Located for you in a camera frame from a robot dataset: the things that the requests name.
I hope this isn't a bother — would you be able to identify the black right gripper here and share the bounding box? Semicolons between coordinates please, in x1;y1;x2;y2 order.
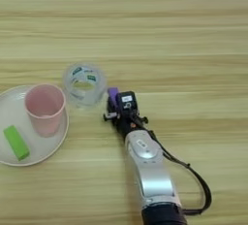
103;98;149;140

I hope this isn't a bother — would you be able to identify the green rectangular block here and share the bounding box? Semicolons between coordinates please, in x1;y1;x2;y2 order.
3;125;31;162

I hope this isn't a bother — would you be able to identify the clear packing tape roll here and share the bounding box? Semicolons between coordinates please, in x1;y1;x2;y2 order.
62;61;108;109

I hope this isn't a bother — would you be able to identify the round white plate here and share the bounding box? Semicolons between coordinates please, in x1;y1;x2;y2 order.
0;84;70;168

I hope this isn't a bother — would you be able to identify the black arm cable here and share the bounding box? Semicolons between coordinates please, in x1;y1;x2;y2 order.
132;115;213;216

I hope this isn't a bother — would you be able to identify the pink plastic cup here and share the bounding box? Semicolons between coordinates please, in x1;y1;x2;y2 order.
24;83;67;139

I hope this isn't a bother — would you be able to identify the purple rectangular block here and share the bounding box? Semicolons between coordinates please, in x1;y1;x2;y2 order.
107;86;120;108

